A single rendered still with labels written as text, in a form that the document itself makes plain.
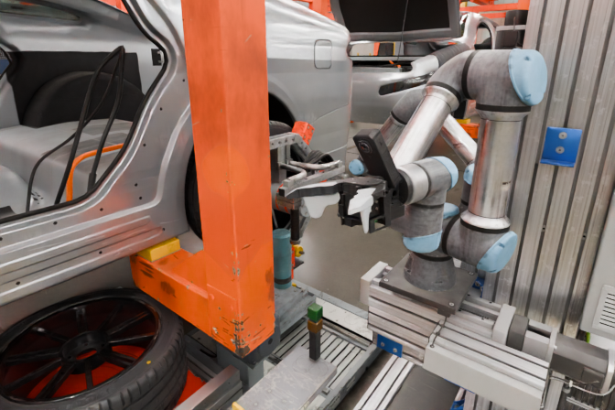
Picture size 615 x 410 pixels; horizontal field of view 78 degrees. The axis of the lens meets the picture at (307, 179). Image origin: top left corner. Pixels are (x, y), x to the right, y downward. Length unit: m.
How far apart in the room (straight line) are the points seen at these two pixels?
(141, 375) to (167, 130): 0.85
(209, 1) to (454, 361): 1.07
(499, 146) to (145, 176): 1.19
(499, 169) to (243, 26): 0.72
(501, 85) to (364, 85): 3.21
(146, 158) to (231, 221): 0.54
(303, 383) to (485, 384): 0.56
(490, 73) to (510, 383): 0.71
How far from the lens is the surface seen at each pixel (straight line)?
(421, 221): 0.79
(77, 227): 1.47
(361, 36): 5.34
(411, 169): 0.71
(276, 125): 1.73
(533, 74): 0.95
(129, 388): 1.40
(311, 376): 1.40
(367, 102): 4.08
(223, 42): 1.01
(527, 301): 1.34
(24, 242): 1.44
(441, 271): 1.16
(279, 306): 2.06
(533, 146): 1.16
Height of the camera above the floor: 1.44
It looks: 18 degrees down
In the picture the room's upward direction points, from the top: straight up
